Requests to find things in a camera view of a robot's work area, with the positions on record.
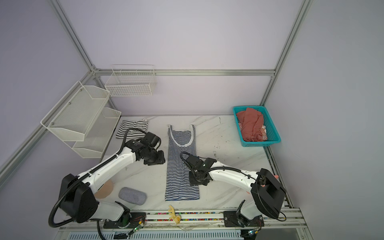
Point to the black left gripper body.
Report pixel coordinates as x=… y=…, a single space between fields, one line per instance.
x=154 y=158

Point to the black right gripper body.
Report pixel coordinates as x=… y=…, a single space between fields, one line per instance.
x=194 y=180

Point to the black white striped tank top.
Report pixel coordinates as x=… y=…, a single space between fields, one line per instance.
x=136 y=129

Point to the navy striped tank top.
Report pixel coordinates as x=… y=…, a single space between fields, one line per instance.
x=178 y=187

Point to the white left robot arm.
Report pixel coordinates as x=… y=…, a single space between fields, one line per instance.
x=77 y=201

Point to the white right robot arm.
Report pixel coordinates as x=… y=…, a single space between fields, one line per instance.
x=267 y=192

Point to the red tank top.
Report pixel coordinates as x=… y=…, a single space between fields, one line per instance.
x=250 y=123

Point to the grey felt pouch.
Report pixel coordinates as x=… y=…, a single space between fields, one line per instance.
x=132 y=196

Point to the yellow banana toy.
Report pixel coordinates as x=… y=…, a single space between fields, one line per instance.
x=173 y=216

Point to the potted green plant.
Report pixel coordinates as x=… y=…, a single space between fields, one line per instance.
x=105 y=190

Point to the teal plastic basket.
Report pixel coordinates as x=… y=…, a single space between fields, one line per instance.
x=272 y=133

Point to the white mesh two-tier shelf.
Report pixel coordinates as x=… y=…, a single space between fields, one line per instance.
x=83 y=121

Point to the red white striped garment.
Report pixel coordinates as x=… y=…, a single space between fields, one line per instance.
x=264 y=133

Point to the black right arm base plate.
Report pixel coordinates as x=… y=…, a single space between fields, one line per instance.
x=237 y=219

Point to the white wire wall basket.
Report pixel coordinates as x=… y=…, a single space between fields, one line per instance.
x=131 y=81

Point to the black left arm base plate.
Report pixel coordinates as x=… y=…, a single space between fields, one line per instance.
x=135 y=220

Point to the aluminium frame rail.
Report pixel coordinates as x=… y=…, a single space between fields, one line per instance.
x=190 y=72

